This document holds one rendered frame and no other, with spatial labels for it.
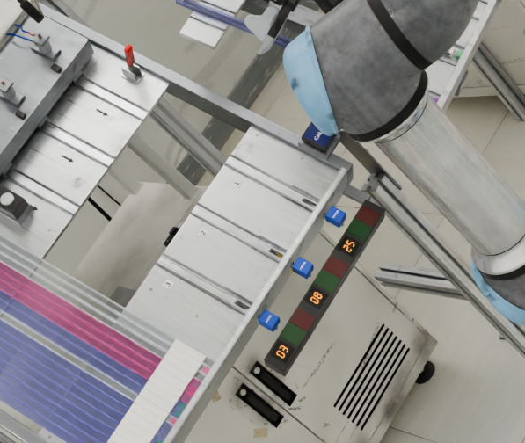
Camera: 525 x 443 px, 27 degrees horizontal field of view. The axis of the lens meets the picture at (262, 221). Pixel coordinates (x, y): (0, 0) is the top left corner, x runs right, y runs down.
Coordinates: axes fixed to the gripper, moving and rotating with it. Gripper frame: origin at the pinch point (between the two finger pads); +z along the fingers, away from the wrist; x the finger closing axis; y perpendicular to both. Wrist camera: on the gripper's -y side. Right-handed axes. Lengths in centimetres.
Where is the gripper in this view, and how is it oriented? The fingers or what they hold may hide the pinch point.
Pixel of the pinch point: (281, 25)
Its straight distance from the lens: 191.8
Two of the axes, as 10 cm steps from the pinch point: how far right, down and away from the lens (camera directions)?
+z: -2.3, 3.4, 9.1
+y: -8.6, -5.0, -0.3
